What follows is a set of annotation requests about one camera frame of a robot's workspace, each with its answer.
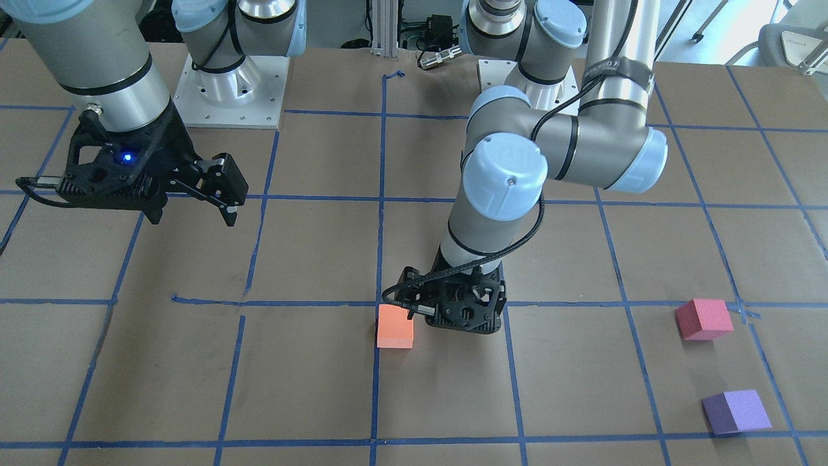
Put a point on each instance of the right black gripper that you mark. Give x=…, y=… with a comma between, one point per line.
x=169, y=146

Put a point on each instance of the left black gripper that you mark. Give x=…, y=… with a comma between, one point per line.
x=442, y=262

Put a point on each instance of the orange foam cube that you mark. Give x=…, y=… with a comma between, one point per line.
x=394, y=330

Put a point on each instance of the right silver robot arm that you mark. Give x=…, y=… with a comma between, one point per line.
x=97, y=53

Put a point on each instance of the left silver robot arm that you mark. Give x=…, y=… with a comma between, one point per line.
x=573, y=109

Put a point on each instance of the pink foam cube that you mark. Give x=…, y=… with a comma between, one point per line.
x=703, y=320

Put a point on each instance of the purple foam cube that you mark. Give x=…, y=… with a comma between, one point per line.
x=735, y=411

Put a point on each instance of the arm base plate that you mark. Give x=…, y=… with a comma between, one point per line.
x=249, y=97
x=544, y=97

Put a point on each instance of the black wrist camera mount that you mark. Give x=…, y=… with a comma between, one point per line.
x=104, y=170

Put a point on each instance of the aluminium frame post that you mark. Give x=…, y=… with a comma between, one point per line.
x=384, y=22

